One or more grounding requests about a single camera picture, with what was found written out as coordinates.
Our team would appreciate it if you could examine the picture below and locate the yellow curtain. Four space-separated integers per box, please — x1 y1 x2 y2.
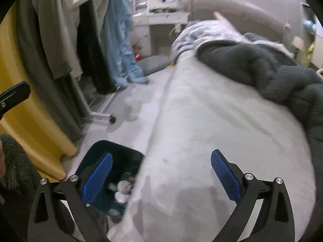
1 5 77 182

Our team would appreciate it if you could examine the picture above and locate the white tissue ball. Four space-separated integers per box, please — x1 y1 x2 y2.
114 191 131 204

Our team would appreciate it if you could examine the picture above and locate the grey floor cushion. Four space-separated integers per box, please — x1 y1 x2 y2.
137 55 171 76

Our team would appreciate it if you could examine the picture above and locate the bedside table lamp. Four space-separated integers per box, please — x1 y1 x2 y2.
292 36 305 52

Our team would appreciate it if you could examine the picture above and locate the white dressing table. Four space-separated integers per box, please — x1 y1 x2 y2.
132 0 189 57

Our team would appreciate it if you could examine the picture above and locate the person's left hand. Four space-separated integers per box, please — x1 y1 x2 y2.
0 141 6 178

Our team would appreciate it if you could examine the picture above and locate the dark grey fluffy blanket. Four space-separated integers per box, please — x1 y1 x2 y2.
196 41 322 241

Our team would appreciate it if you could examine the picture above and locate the white tissue wad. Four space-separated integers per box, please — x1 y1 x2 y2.
117 180 132 195

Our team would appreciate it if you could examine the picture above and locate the red small object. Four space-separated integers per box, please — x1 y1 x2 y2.
135 54 142 61

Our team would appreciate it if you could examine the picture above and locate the white power strip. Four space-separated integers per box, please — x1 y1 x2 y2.
174 22 181 34

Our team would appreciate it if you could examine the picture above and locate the grey hanging shirt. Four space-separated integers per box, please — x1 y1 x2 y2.
32 0 83 79

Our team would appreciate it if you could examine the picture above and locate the dark teal trash bin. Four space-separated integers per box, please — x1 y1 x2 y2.
76 140 144 219

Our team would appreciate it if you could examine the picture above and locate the blue white patterned duvet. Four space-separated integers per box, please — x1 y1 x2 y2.
171 19 295 61

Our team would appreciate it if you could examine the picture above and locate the white metal clothes rack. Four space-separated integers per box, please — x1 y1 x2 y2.
71 77 123 125

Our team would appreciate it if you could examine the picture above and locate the light blue hanging robe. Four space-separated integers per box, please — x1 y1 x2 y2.
104 0 149 88

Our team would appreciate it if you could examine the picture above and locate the black hanging garment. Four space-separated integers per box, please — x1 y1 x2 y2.
77 0 115 95

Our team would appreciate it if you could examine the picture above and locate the grey bed sheet mattress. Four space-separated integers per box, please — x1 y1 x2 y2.
108 51 315 241

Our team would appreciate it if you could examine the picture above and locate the grey padded headboard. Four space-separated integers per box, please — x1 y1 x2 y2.
190 0 290 47

